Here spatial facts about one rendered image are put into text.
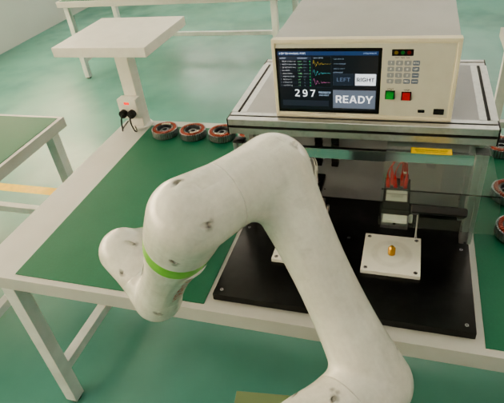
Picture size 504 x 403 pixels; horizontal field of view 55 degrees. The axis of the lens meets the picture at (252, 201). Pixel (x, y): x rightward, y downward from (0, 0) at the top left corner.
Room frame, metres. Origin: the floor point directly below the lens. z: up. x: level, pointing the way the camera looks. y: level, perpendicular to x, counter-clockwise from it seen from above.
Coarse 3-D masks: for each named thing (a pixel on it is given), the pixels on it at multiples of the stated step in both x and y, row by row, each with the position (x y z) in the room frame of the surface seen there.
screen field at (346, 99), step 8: (336, 96) 1.12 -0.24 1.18; (344, 96) 1.11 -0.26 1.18; (352, 96) 1.10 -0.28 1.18; (360, 96) 1.10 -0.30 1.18; (368, 96) 1.09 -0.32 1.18; (336, 104) 1.12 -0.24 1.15; (344, 104) 1.11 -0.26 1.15; (352, 104) 1.10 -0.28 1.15; (360, 104) 1.10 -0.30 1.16; (368, 104) 1.09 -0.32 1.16
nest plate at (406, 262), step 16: (368, 240) 1.00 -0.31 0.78; (384, 240) 1.00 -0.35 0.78; (400, 240) 0.99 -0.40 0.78; (416, 240) 0.98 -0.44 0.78; (368, 256) 0.94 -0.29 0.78; (384, 256) 0.93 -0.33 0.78; (400, 256) 0.93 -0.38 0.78; (416, 256) 0.92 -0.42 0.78; (368, 272) 0.89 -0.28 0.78; (384, 272) 0.88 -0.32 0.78; (400, 272) 0.87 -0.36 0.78; (416, 272) 0.86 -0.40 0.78
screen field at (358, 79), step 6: (336, 78) 1.12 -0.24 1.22; (342, 78) 1.11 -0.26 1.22; (348, 78) 1.11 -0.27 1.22; (354, 78) 1.10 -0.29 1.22; (360, 78) 1.10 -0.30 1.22; (366, 78) 1.09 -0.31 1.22; (372, 78) 1.09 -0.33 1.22; (336, 84) 1.12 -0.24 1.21; (342, 84) 1.11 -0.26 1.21; (348, 84) 1.11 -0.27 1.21; (354, 84) 1.10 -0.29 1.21; (360, 84) 1.10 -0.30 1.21; (366, 84) 1.09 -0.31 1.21; (372, 84) 1.09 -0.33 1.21
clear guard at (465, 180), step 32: (416, 160) 0.95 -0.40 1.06; (448, 160) 0.93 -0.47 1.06; (480, 160) 0.92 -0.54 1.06; (384, 192) 0.85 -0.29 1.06; (416, 192) 0.83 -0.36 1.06; (448, 192) 0.81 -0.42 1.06; (480, 192) 0.80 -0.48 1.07; (384, 224) 0.80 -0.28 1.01; (416, 224) 0.78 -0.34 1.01; (448, 224) 0.76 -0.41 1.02; (480, 224) 0.75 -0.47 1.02
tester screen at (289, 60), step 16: (288, 64) 1.16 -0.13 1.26; (304, 64) 1.15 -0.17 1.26; (320, 64) 1.13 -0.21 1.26; (336, 64) 1.12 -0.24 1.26; (352, 64) 1.11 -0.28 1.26; (368, 64) 1.09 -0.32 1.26; (288, 80) 1.16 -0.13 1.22; (304, 80) 1.15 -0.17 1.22; (320, 80) 1.13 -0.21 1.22; (288, 96) 1.16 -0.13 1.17; (320, 96) 1.13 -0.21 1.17
